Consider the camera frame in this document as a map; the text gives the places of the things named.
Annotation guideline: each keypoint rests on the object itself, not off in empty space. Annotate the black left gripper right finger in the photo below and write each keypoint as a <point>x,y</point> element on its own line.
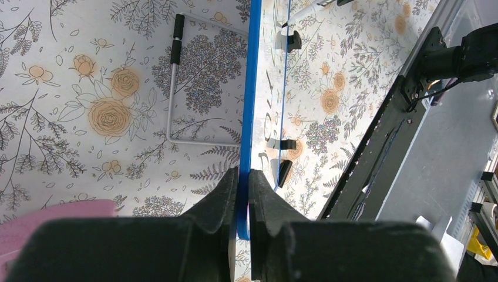
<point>286,246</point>

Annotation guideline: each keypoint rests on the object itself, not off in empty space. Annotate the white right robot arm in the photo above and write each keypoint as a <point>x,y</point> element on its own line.
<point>474,60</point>

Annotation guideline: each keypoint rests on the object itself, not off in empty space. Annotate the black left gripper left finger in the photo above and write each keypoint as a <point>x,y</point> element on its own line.
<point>199,245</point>

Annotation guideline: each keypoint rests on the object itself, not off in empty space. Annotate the metal wire whiteboard stand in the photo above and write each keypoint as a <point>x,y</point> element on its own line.
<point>174,62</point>

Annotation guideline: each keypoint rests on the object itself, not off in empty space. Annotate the pink triangular box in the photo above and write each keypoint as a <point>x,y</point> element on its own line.
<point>17,233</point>

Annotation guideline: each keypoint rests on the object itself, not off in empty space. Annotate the silver black marker pen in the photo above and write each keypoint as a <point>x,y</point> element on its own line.
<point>307,11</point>

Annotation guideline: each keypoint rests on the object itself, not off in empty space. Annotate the floral patterned table mat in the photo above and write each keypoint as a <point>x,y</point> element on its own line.
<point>85,89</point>

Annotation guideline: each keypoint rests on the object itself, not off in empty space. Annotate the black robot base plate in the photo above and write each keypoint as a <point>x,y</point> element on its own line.
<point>364,186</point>

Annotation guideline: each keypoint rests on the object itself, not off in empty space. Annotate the blue framed whiteboard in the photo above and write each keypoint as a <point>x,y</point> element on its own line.
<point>263,100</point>

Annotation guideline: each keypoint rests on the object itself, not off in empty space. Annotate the black whiteboard stand foot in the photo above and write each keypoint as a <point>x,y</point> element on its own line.
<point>286,144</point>
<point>288,43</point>

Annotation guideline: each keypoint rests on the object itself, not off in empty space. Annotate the black marker cap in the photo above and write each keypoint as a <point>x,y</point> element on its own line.
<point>284,170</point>

